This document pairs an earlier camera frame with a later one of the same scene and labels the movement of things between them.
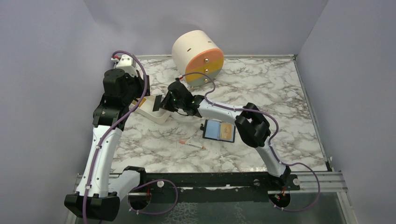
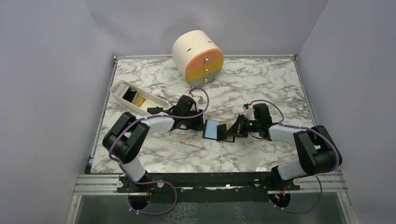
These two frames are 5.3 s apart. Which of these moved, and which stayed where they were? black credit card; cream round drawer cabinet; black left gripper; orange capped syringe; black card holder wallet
Moved: black credit card; black left gripper
Stayed: black card holder wallet; orange capped syringe; cream round drawer cabinet
